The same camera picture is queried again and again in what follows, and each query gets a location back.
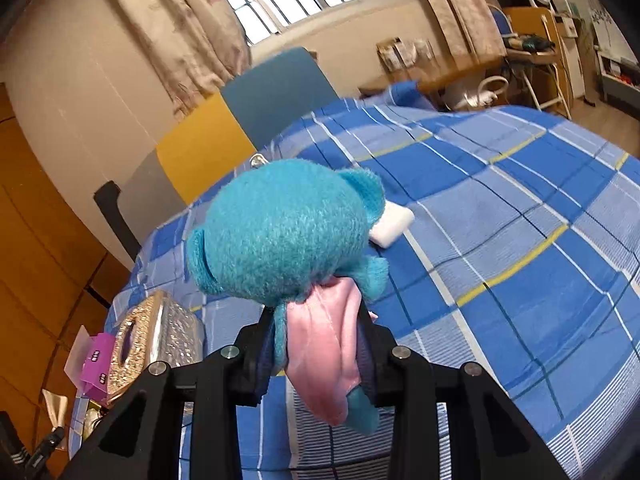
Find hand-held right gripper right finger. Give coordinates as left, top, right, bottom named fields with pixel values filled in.
left=352, top=304, right=587, bottom=480

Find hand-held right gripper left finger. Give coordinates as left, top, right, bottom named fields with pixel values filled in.
left=60, top=305, right=275, bottom=480

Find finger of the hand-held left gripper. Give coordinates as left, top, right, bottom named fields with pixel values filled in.
left=31, top=426, right=68, bottom=480

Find teal plush toy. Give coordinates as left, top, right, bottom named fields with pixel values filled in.
left=187, top=158, right=391, bottom=436

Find purple carton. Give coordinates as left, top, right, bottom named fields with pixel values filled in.
left=64, top=325, right=118, bottom=406

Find silver embossed tissue box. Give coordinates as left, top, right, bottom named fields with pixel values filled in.
left=107, top=290, right=206, bottom=406

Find wooden wardrobe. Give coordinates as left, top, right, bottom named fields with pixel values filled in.
left=0, top=82, right=133, bottom=461

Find blue plaid tablecloth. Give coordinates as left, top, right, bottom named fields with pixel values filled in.
left=67, top=80, right=640, bottom=480

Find grey yellow teal chair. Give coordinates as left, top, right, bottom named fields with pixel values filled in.
left=120, top=47, right=341, bottom=211

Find wooden side desk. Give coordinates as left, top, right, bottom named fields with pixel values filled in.
left=357, top=55, right=503, bottom=111

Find small boxes on desk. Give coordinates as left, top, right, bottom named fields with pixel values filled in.
left=376, top=37, right=433, bottom=71

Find beige patterned curtain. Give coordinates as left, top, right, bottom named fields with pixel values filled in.
left=405, top=0, right=508, bottom=58
left=92, top=0, right=253, bottom=116

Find teal hair dryer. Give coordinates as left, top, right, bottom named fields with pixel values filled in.
left=505, top=35, right=553, bottom=54

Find wooden cabinet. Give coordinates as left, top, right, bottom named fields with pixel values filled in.
left=502, top=5, right=573, bottom=111

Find white shelf unit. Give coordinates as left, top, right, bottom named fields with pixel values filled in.
left=597, top=50, right=640, bottom=107

